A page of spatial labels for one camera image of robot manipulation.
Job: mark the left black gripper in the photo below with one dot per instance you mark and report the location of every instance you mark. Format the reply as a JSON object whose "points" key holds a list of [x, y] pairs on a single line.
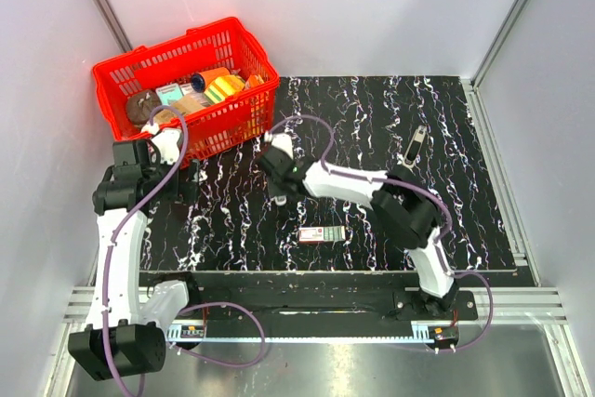
{"points": [[185, 191]]}

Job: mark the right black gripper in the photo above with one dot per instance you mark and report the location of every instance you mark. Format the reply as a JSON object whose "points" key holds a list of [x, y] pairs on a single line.
{"points": [[273, 189]]}

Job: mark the white black large stapler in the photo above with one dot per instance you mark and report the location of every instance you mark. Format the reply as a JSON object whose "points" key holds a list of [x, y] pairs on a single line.
{"points": [[414, 147]]}

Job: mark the light blue small stapler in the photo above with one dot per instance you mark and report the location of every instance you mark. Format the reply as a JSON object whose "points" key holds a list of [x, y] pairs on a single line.
{"points": [[279, 200]]}

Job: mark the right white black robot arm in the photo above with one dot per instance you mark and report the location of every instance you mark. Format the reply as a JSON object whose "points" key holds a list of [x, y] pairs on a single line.
{"points": [[409, 215]]}

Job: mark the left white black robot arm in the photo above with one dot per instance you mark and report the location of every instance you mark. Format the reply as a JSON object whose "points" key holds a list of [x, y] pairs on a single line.
{"points": [[123, 336]]}

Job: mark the red staple box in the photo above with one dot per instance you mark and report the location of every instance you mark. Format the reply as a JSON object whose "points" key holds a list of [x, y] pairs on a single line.
{"points": [[316, 235]]}

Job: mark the red plastic shopping basket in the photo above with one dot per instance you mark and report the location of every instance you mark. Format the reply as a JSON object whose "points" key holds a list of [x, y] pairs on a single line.
{"points": [[223, 43]]}

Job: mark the brown cardboard package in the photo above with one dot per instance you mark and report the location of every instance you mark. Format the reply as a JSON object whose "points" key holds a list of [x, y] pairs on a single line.
{"points": [[188, 104]]}

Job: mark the brown round bun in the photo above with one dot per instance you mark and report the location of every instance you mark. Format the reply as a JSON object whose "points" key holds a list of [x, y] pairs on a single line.
{"points": [[140, 105]]}

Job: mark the teal small box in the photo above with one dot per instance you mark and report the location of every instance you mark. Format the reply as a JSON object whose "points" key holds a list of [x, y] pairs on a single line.
{"points": [[169, 94]]}

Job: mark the orange small packet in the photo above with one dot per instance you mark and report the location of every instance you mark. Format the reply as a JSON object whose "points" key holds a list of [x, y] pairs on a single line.
{"points": [[253, 80]]}

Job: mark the yellow green striped sponge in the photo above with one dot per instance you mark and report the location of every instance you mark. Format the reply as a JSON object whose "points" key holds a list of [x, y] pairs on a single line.
{"points": [[223, 87]]}

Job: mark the orange cylinder blue cap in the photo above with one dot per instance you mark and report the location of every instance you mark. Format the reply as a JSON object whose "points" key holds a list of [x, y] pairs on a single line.
{"points": [[201, 80]]}

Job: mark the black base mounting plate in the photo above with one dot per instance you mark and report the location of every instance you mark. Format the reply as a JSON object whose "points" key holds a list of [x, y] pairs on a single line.
{"points": [[322, 305]]}

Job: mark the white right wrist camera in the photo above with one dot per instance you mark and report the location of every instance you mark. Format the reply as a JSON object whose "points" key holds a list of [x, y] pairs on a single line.
{"points": [[280, 141]]}

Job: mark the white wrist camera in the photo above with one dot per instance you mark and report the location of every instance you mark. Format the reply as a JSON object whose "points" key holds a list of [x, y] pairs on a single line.
{"points": [[280, 141], [168, 141]]}

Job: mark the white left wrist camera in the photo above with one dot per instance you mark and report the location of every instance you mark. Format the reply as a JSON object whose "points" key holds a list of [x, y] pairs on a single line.
{"points": [[168, 141]]}

